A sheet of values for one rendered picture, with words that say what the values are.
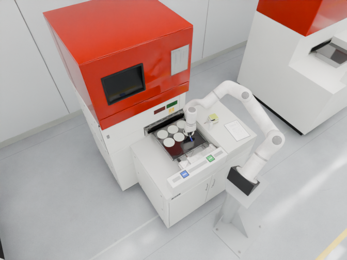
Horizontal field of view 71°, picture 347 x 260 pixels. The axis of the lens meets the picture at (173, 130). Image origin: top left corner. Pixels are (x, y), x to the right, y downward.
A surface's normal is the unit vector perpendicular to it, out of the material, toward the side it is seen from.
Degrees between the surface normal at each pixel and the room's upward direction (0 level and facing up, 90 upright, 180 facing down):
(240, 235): 0
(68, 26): 0
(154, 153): 0
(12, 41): 90
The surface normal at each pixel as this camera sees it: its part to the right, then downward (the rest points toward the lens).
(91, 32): 0.00, -0.62
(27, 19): 0.56, 0.65
